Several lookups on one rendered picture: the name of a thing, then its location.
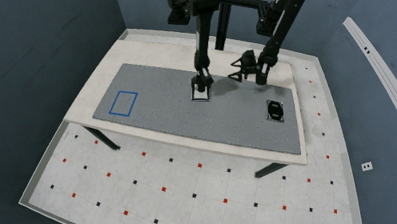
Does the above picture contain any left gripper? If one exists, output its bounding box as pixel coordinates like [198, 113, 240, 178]
[227, 57, 256, 82]

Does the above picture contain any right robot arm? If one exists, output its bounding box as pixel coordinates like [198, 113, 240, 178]
[167, 0, 220, 93]

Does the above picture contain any white well plate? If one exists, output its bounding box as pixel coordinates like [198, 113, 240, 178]
[194, 85, 207, 98]

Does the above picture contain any grey rectangular work surface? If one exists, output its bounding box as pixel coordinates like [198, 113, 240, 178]
[92, 63, 301, 155]

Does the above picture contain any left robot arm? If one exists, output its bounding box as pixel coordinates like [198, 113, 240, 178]
[242, 0, 305, 86]

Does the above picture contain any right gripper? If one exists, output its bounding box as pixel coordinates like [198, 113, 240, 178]
[191, 76, 211, 90]

